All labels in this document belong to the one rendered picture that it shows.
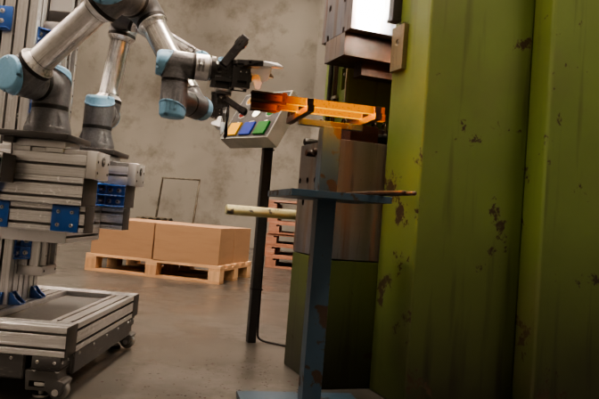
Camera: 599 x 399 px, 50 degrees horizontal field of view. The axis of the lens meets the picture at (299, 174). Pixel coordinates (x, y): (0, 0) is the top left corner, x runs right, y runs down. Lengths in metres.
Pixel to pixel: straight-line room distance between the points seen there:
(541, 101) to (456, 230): 0.56
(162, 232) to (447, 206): 3.58
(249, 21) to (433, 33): 9.10
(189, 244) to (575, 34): 3.72
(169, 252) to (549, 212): 3.70
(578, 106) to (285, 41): 8.96
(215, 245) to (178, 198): 5.67
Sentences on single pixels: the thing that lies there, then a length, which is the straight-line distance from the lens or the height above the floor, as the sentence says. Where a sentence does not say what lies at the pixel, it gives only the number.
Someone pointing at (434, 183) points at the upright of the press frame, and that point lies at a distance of 2.26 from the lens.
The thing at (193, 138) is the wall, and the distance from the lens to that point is 11.02.
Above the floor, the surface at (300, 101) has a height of 0.95.
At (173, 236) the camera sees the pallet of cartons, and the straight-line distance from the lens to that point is 5.48.
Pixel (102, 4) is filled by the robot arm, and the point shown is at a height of 1.19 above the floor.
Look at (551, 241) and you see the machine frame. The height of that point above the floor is 0.60.
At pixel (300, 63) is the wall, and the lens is 11.09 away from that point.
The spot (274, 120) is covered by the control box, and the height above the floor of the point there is 1.04.
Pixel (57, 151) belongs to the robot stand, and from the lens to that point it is 2.22.
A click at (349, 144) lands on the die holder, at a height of 0.90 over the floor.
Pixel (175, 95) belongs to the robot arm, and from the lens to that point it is 1.84.
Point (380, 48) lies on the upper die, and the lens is 2.68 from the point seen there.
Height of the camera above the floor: 0.62
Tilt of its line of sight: 4 degrees up
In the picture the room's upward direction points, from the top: 5 degrees clockwise
